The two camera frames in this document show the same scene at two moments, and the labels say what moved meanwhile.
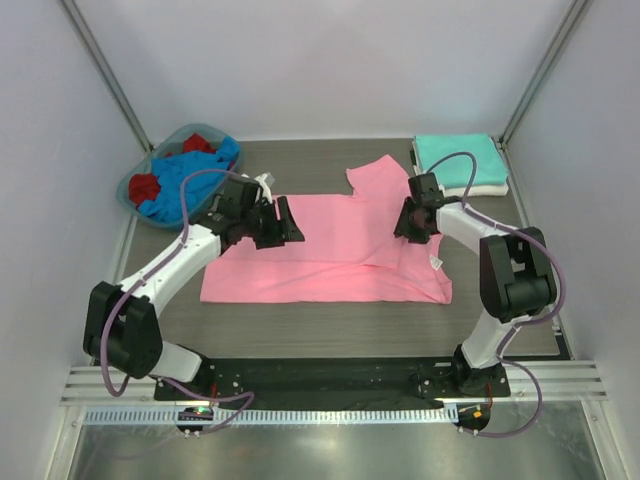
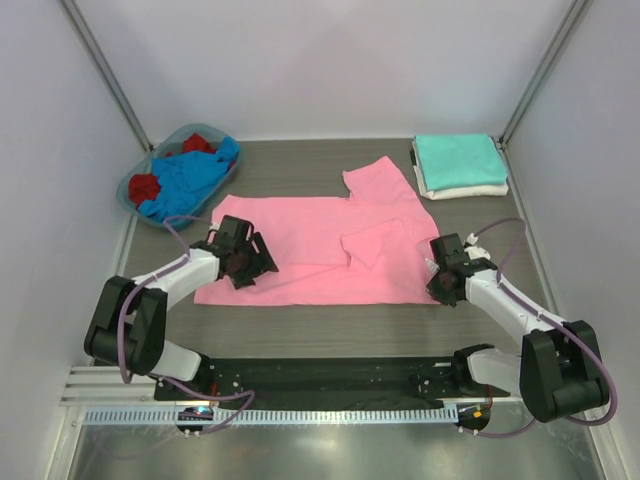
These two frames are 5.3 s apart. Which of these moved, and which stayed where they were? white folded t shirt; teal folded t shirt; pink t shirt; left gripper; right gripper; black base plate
Moved: left gripper; right gripper
Stayed: black base plate; teal folded t shirt; pink t shirt; white folded t shirt
